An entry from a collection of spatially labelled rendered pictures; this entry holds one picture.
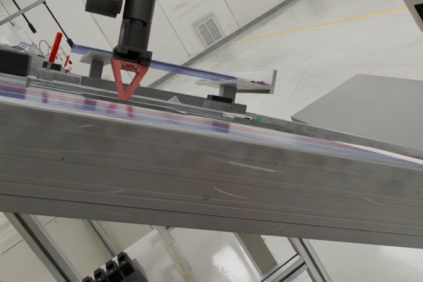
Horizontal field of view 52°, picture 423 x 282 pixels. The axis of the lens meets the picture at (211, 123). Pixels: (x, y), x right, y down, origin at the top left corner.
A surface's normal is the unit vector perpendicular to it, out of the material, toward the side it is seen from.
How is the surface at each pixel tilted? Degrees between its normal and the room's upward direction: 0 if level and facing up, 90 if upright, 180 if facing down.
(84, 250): 90
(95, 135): 90
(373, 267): 0
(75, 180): 90
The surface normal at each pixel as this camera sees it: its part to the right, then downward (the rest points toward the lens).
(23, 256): 0.30, 0.11
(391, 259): -0.49, -0.83
